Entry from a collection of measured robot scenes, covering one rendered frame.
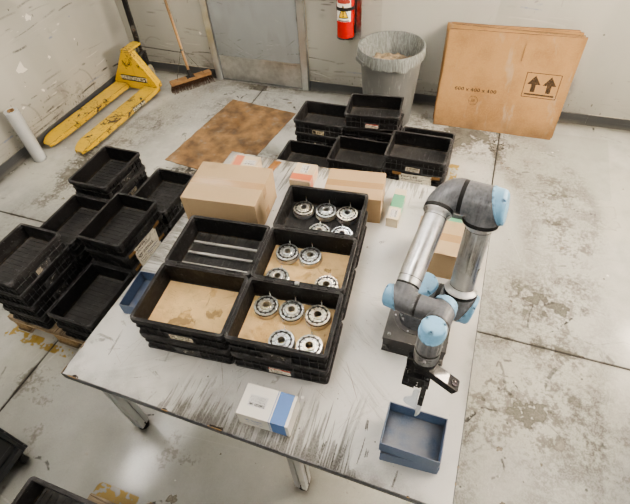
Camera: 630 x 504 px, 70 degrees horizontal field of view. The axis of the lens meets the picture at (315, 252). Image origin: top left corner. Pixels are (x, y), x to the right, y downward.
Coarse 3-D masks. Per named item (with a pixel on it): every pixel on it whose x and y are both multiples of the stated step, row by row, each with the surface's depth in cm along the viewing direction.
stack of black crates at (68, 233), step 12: (72, 204) 300; (84, 204) 304; (96, 204) 298; (60, 216) 293; (72, 216) 301; (84, 216) 301; (48, 228) 286; (60, 228) 294; (72, 228) 294; (72, 240) 271; (72, 252) 277; (84, 252) 281; (84, 264) 285
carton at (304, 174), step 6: (300, 168) 258; (306, 168) 258; (312, 168) 258; (294, 174) 255; (300, 174) 255; (306, 174) 254; (312, 174) 254; (294, 180) 252; (300, 180) 251; (306, 180) 251; (312, 180) 255; (312, 186) 257
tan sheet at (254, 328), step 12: (252, 312) 187; (252, 324) 183; (264, 324) 183; (276, 324) 183; (300, 324) 182; (240, 336) 180; (252, 336) 179; (264, 336) 179; (300, 336) 178; (324, 336) 178; (324, 348) 174
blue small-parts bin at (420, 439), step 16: (400, 416) 161; (416, 416) 159; (432, 416) 154; (384, 432) 157; (400, 432) 157; (416, 432) 157; (432, 432) 156; (384, 448) 151; (400, 448) 153; (416, 448) 153; (432, 448) 153; (432, 464) 147
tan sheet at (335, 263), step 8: (272, 256) 207; (328, 256) 205; (336, 256) 205; (344, 256) 205; (272, 264) 204; (280, 264) 204; (296, 264) 203; (320, 264) 202; (328, 264) 202; (336, 264) 202; (344, 264) 202; (288, 272) 200; (296, 272) 200; (304, 272) 200; (312, 272) 200; (320, 272) 199; (328, 272) 199; (336, 272) 199; (344, 272) 199; (296, 280) 197; (304, 280) 197; (312, 280) 197
